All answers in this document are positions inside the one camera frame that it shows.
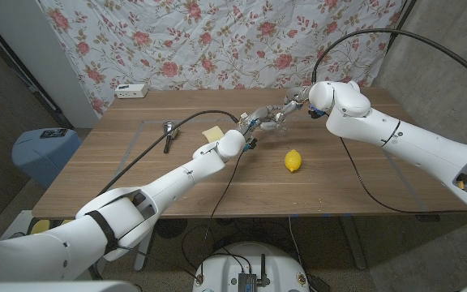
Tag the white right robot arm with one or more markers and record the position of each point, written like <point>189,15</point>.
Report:
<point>412,142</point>

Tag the white power strip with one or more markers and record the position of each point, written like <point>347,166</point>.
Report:
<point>131,91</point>

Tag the black electronics box with antenna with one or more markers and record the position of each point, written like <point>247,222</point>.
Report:
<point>247,280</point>

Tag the floral backdrop cloth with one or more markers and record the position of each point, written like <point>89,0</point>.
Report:
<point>225,44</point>

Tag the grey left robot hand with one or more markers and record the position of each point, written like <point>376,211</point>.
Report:
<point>257,117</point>

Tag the blue bin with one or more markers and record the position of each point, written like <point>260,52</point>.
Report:
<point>43,158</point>

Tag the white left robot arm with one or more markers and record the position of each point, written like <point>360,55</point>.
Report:
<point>172,182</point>

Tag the white table leg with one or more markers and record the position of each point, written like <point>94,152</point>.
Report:
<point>144,259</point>

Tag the yellow and white floor object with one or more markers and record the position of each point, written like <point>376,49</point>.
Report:
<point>43,227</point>

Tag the black stand pole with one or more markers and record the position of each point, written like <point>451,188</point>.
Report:
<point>399,24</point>
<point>22,71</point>

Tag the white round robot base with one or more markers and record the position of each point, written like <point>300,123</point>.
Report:
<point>221,267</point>

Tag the black device on bin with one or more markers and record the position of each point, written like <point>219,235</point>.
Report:
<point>54,133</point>

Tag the clear medicine bottle white cap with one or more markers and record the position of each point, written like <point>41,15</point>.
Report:
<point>280,130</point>

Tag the black round floor fan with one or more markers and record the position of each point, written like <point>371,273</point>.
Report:
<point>172,228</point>

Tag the yellow lemon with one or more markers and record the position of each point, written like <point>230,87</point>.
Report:
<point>293,161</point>

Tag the grey table leg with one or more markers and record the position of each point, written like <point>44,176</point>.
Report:
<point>353,243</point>

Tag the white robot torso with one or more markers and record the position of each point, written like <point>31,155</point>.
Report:
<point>55,287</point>

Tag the yellow sponge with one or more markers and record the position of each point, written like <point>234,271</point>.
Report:
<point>213,134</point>

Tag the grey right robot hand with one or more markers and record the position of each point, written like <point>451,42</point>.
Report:
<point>297,97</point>

